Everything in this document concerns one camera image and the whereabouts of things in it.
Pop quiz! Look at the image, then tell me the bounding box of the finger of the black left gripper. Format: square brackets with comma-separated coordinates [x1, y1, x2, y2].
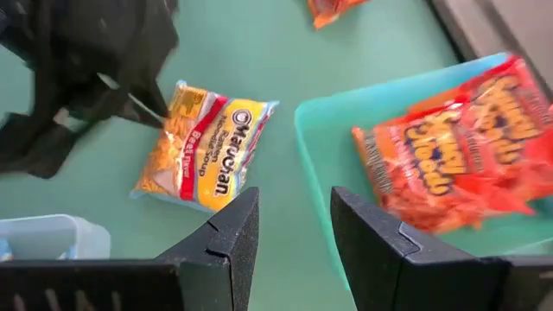
[0, 92, 165, 179]
[97, 0, 181, 118]

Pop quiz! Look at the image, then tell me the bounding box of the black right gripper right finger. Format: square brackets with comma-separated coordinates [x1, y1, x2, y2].
[330, 186, 511, 311]

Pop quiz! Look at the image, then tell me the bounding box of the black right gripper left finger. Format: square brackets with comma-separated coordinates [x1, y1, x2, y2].
[155, 186, 261, 311]

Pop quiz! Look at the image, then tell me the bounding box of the red Saucy Noods packet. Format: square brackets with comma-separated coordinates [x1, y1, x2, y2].
[307, 0, 371, 30]
[408, 54, 553, 208]
[351, 101, 545, 235]

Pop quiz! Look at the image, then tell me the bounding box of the beef flavor ramen packet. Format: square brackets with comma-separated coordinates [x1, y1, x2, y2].
[128, 79, 281, 213]

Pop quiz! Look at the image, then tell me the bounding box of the clear plastic bin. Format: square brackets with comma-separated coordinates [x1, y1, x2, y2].
[0, 213, 112, 263]

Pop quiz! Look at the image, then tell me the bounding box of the green table mat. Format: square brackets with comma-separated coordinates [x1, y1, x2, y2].
[0, 0, 461, 311]

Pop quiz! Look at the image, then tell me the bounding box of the teal plastic bin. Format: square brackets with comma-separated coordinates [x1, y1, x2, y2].
[294, 51, 553, 291]

